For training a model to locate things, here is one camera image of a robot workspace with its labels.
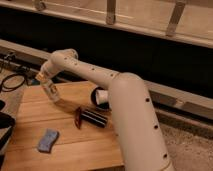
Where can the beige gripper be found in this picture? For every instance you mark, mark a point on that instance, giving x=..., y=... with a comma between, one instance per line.
x=51, y=90

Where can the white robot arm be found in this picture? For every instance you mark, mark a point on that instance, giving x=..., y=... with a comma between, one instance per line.
x=139, y=135

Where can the black object at left edge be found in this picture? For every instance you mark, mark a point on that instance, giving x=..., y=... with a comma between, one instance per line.
x=6, y=122

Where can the black and white tape roll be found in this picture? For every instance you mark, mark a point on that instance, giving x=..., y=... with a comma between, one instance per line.
x=99, y=97

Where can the blue sponge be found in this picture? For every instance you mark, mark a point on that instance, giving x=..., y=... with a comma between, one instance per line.
x=47, y=141

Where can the metal rail bracket left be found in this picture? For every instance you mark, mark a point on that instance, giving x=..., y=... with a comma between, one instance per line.
x=39, y=5

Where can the metal rail bracket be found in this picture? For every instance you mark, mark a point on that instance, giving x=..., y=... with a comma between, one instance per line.
x=111, y=12
x=175, y=17
x=39, y=5

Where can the metal rail bracket right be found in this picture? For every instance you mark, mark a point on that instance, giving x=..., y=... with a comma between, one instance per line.
x=175, y=17

